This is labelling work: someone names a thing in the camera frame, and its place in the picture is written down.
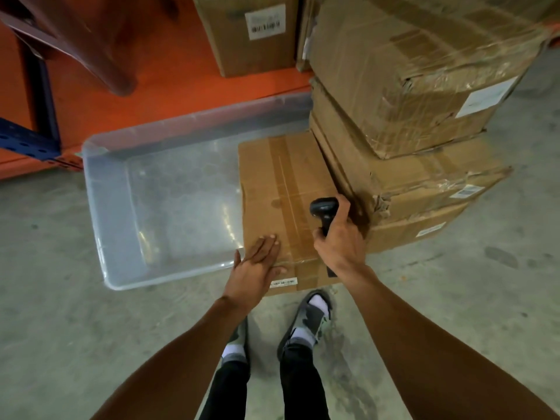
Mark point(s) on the person's left hand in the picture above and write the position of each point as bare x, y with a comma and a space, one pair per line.
249, 279

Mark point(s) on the person's right hand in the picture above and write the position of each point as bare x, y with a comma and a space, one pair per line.
343, 249

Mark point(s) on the person's left middle finger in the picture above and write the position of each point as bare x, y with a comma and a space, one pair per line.
265, 247

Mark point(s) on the person's right thumb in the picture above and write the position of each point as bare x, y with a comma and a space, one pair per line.
319, 241

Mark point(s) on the person's left little finger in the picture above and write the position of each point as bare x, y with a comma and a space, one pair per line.
237, 258

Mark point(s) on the person's left thumb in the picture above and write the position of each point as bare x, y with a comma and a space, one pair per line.
278, 271

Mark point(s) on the black barcode scanner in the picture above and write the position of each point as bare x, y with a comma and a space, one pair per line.
323, 208

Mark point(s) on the person's left forearm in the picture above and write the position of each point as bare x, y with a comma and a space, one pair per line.
183, 371

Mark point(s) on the person's right forearm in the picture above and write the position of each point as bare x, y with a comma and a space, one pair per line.
428, 358

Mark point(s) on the person's right grey shoe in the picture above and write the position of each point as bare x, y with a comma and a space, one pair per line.
310, 321

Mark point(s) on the person's grey shoe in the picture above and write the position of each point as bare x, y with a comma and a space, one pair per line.
310, 321
239, 339

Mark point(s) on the flat taped cardboard box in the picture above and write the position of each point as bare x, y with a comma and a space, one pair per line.
284, 188

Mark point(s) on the person's left grey shoe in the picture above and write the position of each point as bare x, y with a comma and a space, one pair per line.
239, 339

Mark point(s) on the clear plastic storage bin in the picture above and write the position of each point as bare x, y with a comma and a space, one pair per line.
175, 205

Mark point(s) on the thin cardboard box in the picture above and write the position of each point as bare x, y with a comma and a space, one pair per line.
411, 229

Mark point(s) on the wide crumpled cardboard box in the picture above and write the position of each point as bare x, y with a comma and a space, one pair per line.
402, 174

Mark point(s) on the person's black trousers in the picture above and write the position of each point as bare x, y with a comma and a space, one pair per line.
302, 384

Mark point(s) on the orange metal shelf rack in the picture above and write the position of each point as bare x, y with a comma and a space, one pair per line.
175, 69

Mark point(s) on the cardboard box with barcode label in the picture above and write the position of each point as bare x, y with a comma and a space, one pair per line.
245, 43

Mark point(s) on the narrow cardboard box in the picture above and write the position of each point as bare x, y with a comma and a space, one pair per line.
306, 34

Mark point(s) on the large wrapped cardboard box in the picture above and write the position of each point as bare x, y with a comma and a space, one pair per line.
415, 43

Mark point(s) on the blue rack upright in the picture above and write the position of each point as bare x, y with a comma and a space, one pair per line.
30, 126

